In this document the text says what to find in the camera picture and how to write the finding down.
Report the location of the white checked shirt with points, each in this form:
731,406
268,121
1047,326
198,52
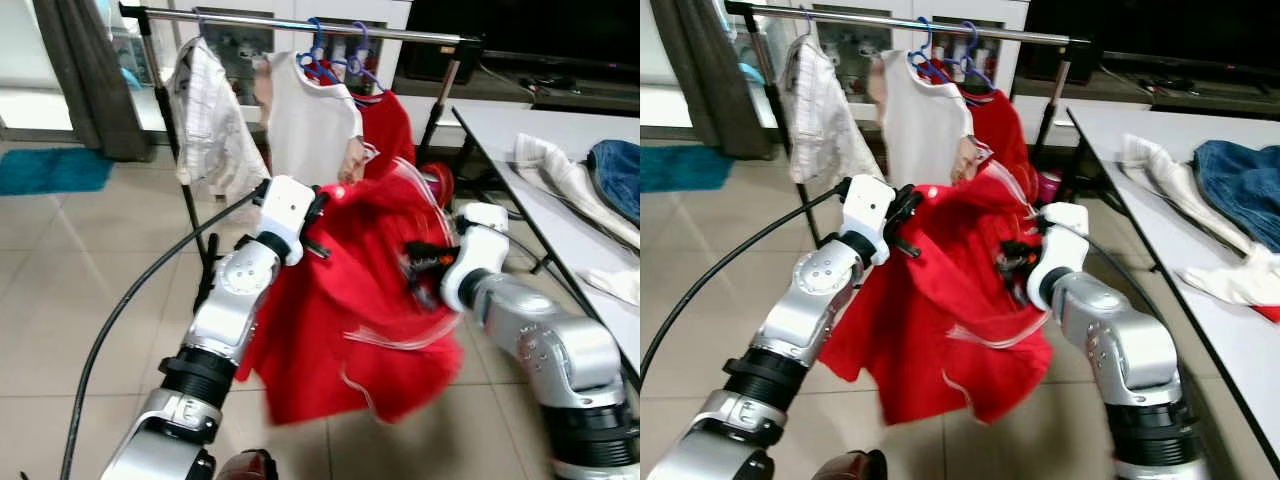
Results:
820,110
210,120

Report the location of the teal floor mat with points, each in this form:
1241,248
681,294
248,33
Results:
685,168
50,170

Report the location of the white glass-door cabinet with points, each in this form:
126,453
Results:
390,10
1005,10

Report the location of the purple plastic hanger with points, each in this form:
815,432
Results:
362,60
972,55

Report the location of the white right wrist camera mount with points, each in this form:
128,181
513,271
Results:
480,250
1062,250

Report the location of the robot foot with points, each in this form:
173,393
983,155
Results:
245,465
850,465

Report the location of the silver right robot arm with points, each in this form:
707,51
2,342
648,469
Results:
560,350
1130,350

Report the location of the blue denim jacket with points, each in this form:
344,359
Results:
1245,185
618,175

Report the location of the grey curtain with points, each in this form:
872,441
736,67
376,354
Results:
90,80
705,80

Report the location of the red jacket with white trim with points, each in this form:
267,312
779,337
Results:
340,320
930,320

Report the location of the dark television console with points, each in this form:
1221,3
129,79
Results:
560,90
1180,100

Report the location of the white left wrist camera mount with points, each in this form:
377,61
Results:
868,210
285,210

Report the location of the steel clothes rack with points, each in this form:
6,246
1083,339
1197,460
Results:
250,21
860,19

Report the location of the black television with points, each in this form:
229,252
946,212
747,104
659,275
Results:
530,30
1150,35

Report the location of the cream t-shirt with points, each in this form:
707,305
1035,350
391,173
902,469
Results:
310,130
925,130

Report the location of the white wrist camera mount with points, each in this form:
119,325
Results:
480,250
868,210
285,210
1062,250

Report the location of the lilac plastic hanger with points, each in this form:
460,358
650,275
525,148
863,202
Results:
201,27
808,22

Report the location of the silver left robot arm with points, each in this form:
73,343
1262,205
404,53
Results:
800,310
225,310

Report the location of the blue plastic hanger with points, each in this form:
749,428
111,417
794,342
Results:
316,45
925,45

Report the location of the pink plastic container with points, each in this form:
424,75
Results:
1048,188
438,185

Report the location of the cream striped garment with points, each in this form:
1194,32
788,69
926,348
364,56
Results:
560,180
1170,185

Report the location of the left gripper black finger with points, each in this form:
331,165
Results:
318,250
908,250

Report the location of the white work table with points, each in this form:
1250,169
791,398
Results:
1210,340
500,125

